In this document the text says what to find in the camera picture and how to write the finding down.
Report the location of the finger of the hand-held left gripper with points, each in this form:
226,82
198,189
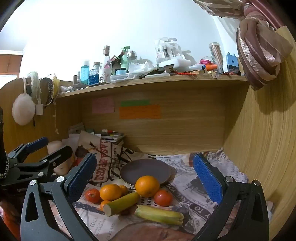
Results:
60,154
37,143

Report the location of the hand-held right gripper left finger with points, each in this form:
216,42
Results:
83,176

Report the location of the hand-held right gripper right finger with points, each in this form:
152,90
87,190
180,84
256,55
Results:
208,178

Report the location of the red tomato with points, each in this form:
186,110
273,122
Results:
163,197
92,195

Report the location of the medium orange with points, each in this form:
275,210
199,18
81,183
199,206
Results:
110,191

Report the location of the greenish banana piece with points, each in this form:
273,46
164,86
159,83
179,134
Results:
121,204

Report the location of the brown round plate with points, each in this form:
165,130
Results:
143,169

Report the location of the yellow banana piece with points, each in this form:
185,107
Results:
159,215

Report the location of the large orange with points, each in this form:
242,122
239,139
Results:
147,186

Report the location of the beige figurine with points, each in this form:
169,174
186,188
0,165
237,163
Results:
55,147

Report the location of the printed canvas bag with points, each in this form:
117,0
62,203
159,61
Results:
106,160

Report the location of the newspaper print tablecloth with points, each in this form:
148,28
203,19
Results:
185,201

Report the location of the white charger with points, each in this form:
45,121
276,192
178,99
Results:
39,109

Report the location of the white fluffy puff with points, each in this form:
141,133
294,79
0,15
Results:
23,109

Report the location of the stack of books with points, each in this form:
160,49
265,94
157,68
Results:
111,138

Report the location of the marker set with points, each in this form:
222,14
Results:
108,131

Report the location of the patterned headband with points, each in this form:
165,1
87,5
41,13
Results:
49,89

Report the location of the white fluffy headband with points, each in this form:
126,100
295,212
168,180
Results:
34,80

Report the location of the pink sticky note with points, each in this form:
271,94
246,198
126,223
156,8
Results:
103,104

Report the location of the blue liquid bottle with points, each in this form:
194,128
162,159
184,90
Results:
85,72

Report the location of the orange sticky note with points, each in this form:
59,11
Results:
140,112

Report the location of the blue bead jar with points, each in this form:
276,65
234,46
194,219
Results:
94,73

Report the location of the green sticky note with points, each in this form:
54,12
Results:
135,102

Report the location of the white printed mug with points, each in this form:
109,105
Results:
105,75

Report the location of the clear corked glass bottle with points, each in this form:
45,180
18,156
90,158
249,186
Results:
106,59

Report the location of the orange marker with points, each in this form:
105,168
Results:
211,67

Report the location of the green bottle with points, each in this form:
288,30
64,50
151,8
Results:
124,59

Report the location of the glass bowl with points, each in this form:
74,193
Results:
208,60

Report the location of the blue pencil sharpener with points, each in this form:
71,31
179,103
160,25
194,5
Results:
232,63

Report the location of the white plastic bag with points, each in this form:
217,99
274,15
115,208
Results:
141,67

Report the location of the white foam block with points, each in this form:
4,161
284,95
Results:
175,63

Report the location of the silver capped bottle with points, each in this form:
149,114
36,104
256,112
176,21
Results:
132,56

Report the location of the clear jar of sticks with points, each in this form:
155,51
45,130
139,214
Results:
216,55

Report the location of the white packaging box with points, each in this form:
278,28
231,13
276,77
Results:
167,49

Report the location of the brown tied curtain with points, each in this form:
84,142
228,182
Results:
259,53

